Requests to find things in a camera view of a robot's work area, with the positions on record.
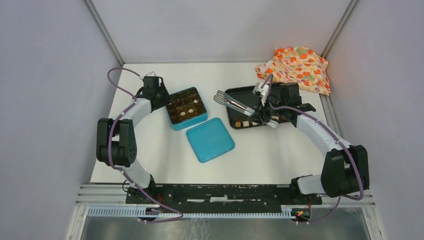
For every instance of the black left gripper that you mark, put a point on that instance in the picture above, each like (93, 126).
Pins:
(166, 98)

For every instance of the floral orange cloth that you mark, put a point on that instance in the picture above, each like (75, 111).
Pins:
(299, 65)

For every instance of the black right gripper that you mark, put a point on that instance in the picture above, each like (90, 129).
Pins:
(260, 110)

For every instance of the steel tongs with white handle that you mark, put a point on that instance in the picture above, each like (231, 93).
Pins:
(226, 100)

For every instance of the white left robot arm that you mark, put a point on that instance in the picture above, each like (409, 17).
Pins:
(116, 144)

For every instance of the teal tin lid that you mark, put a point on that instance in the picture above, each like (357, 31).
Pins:
(210, 140)

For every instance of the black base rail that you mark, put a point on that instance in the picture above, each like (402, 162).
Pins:
(230, 198)

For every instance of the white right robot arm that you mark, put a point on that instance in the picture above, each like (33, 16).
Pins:
(345, 170)

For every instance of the black chocolate tray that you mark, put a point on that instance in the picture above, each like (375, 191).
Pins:
(242, 96)

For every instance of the teal chocolate tin box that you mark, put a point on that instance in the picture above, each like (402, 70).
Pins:
(186, 109)

